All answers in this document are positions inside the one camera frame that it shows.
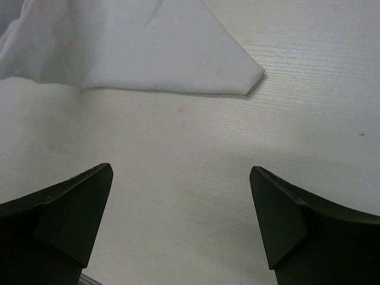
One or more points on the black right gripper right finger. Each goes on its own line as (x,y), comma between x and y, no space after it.
(311,240)

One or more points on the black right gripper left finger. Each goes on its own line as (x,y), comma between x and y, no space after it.
(47,237)

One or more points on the white skirt cloth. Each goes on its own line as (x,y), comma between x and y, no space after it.
(176,46)

